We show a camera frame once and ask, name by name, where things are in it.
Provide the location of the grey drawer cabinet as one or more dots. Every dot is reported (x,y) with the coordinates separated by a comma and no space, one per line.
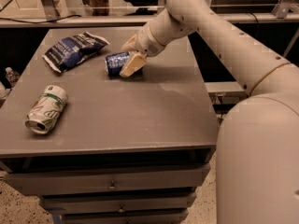
(161,116)

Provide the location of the grey drawer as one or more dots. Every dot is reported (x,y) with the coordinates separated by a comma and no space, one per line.
(118,203)
(166,216)
(108,180)

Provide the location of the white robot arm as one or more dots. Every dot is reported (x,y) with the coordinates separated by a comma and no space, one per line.
(257,163)

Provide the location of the bottom grey drawer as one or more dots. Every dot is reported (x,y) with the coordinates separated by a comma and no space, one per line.
(166,216)

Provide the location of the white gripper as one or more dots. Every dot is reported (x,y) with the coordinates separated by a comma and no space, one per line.
(147,42)

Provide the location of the white green 7up can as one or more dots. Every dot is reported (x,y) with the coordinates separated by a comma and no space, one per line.
(47,109)

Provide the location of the top grey drawer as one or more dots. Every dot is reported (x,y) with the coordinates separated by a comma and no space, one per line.
(108,180)

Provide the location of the clear plastic water bottle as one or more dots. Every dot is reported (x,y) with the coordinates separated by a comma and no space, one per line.
(12,76)

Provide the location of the blue chip bag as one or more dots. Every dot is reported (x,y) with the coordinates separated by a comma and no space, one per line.
(71,51)

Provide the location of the grey metal rail frame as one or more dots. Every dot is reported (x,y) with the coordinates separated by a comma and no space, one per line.
(77,21)

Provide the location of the blue pepsi can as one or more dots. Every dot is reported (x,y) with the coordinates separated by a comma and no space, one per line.
(116,61)

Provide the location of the middle grey drawer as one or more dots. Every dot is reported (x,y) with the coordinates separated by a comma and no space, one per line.
(118,203)

